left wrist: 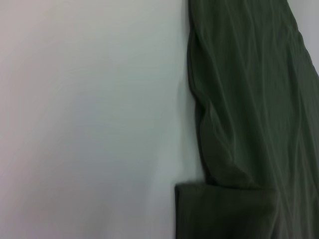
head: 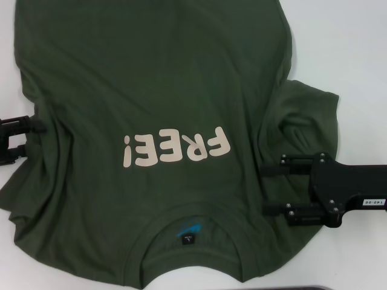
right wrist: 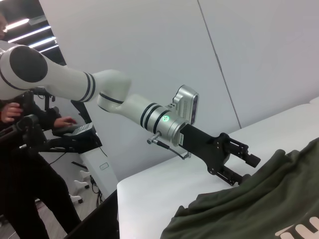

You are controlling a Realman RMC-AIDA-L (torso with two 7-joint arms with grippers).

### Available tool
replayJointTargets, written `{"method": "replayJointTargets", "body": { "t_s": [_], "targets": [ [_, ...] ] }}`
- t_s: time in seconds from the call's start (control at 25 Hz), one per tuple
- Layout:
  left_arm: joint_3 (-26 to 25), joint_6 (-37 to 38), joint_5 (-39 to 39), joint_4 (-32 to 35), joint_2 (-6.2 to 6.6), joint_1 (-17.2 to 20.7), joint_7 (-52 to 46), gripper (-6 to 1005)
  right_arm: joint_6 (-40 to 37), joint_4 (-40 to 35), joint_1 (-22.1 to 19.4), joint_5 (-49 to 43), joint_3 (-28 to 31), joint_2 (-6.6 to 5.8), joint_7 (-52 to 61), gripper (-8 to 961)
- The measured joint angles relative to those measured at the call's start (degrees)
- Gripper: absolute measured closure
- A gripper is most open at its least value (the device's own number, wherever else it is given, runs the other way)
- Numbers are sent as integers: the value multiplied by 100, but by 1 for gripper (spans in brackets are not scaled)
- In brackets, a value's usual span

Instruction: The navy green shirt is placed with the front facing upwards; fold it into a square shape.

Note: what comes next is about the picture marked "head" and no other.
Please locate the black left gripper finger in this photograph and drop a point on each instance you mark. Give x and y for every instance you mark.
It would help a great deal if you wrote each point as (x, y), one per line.
(18, 125)
(12, 154)

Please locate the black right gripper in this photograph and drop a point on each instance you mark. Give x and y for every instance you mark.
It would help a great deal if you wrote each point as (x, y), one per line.
(347, 187)

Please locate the dark green FREE t-shirt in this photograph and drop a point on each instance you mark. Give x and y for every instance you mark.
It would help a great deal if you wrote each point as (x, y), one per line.
(151, 75)

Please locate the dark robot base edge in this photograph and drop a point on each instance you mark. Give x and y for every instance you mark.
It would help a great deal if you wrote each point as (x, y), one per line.
(308, 288)

